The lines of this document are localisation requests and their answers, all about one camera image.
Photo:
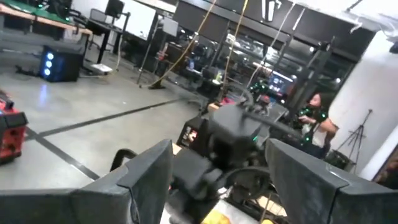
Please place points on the black desk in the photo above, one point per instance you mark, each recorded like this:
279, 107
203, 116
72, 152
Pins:
99, 28

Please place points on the small wooden table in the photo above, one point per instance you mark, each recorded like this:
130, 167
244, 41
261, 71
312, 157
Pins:
213, 107

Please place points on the person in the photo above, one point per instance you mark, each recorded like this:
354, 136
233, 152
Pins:
320, 124

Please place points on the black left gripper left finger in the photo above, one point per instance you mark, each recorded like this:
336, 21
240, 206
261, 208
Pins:
93, 205

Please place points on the black curved hook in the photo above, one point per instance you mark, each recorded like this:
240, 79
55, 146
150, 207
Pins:
119, 153

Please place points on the white whiteboard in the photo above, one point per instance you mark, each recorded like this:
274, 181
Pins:
140, 18

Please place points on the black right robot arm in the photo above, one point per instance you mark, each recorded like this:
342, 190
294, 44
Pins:
233, 127

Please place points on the black monitor on stand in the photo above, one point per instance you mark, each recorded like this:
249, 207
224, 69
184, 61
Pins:
114, 7

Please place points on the wooden workbench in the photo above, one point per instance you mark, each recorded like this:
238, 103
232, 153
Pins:
40, 20

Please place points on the black tripod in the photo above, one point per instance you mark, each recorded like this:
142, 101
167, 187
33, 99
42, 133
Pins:
357, 133

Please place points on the white flat box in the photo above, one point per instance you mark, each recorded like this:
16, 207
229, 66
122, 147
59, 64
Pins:
101, 68

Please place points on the red black power station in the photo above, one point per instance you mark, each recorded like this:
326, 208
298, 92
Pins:
12, 137

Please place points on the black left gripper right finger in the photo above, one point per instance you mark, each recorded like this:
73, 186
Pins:
326, 202

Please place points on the black computer tower blue lights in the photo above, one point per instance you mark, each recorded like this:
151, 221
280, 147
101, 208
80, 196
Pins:
62, 65

